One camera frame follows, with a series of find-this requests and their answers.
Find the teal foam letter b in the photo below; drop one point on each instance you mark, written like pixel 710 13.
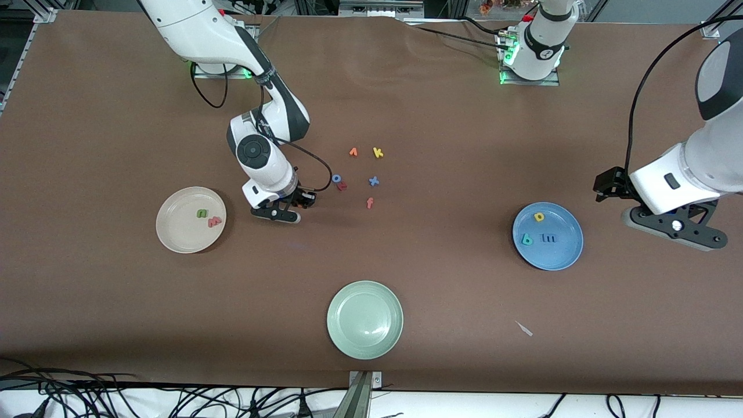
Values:
pixel 523 237

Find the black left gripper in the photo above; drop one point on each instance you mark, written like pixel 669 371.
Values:
pixel 615 183

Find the beige brown plate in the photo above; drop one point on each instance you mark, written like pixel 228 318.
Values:
pixel 188 232

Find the brown table cover sheet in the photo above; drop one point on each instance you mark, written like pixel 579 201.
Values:
pixel 464 290

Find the small white tape scrap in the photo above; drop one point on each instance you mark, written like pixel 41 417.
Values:
pixel 525 330

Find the pale green plate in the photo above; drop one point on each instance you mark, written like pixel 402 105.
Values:
pixel 364 319

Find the blue plate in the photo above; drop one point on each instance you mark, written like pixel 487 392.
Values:
pixel 557 255

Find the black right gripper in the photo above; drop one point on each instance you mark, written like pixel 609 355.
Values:
pixel 301 198

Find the grey metal box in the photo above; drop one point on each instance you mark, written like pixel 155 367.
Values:
pixel 380 8

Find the pink foam letter w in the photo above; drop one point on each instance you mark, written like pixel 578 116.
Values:
pixel 215 222

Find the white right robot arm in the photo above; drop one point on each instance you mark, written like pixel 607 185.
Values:
pixel 197 29

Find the aluminium frame corner bracket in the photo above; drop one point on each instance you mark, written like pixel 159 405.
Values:
pixel 46 15
pixel 711 30

